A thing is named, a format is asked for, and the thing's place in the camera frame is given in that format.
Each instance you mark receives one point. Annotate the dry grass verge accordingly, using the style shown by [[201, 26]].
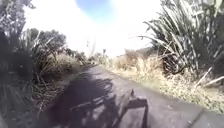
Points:
[[150, 71]]

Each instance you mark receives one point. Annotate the grey asphalt path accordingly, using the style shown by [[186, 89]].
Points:
[[160, 106]]

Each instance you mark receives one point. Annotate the dark green bushes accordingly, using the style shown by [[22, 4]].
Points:
[[53, 36]]

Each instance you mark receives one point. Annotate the flax bush with dry leaves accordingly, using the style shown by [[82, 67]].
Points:
[[40, 56]]

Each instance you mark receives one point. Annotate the leaf-littered earth verge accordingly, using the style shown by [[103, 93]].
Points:
[[40, 95]]

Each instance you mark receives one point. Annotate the large green flax bush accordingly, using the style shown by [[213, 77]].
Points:
[[186, 36]]

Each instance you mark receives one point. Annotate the dark tree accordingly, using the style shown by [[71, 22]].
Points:
[[10, 20]]

